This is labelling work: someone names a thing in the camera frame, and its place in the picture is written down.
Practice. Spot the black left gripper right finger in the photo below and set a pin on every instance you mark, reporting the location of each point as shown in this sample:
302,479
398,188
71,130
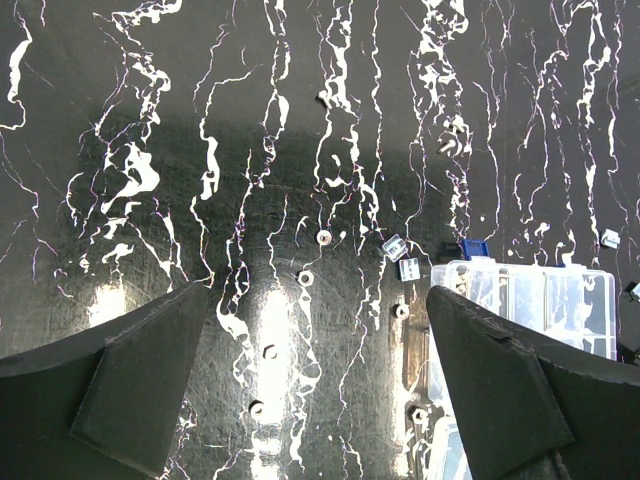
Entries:
531,407

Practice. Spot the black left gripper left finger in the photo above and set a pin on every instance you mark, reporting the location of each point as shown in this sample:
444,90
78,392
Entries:
105,401

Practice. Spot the clear plastic organizer box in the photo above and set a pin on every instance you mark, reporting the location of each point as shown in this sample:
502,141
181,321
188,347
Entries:
570,304

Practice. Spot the silver t-nut right lower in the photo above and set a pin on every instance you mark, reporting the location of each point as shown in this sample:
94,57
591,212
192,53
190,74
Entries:
633,291

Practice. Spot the silver square t-nut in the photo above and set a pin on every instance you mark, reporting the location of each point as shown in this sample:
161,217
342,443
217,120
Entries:
394,248
409,269

